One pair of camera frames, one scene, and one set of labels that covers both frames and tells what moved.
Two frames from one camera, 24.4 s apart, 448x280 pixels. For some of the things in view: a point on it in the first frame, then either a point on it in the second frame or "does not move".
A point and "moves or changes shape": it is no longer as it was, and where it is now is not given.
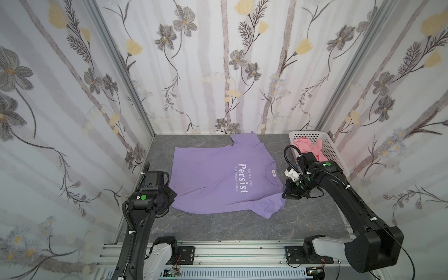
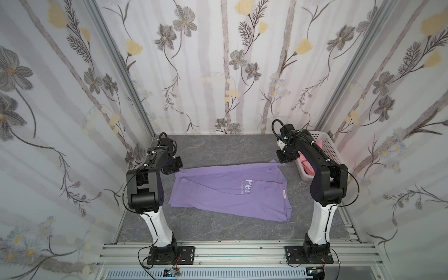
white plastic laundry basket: x=330 y=149 does not move
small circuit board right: x=317 y=272 does not move
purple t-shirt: x=241 y=178 moves or changes shape
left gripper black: x=172 y=194 → x=165 y=170
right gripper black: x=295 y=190 → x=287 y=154
